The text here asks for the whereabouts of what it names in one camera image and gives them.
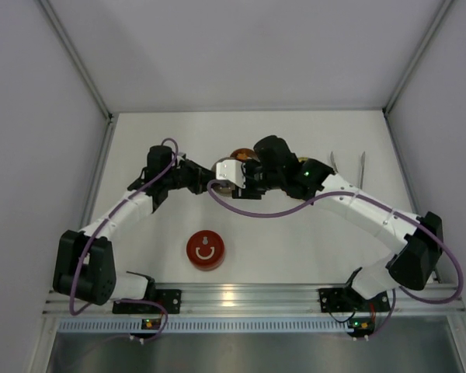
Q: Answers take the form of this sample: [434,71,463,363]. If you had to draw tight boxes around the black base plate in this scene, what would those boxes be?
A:
[112,289,182,315]
[318,287,391,313]

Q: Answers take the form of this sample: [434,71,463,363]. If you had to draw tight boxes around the metal tongs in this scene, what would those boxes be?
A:
[329,151,367,189]

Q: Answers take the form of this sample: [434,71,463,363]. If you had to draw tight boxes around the slotted cable duct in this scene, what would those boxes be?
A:
[57,317,371,334]

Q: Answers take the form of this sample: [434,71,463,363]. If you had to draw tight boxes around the red round lid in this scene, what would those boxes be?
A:
[186,230,225,260]

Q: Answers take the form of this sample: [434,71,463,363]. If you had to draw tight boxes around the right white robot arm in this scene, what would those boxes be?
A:
[228,135,443,301]

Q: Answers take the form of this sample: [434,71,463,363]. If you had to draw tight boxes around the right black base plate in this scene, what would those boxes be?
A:
[318,287,391,313]

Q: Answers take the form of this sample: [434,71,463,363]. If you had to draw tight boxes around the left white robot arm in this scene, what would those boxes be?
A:
[53,144,215,315]

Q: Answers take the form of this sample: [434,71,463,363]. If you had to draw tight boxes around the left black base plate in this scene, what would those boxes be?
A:
[112,289,182,315]

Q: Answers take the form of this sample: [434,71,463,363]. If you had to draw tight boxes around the brown round lid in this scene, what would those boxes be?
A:
[210,157,236,197]

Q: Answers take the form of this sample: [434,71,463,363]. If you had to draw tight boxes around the aluminium mounting rail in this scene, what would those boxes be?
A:
[42,283,466,318]

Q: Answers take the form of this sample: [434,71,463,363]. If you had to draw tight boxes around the brown-banded metal tin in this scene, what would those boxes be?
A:
[230,148,259,161]

